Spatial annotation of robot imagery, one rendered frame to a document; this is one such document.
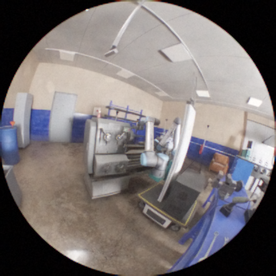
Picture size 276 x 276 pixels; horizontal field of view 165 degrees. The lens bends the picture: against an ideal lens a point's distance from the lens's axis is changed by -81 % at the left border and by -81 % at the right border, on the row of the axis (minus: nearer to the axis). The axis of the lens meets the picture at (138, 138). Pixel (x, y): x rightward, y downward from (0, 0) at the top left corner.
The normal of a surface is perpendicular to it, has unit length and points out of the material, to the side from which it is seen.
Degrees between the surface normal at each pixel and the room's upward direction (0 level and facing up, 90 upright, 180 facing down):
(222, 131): 90
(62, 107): 90
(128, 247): 0
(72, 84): 90
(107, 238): 0
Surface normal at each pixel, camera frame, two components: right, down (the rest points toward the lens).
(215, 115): -0.76, -0.05
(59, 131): 0.62, 0.25
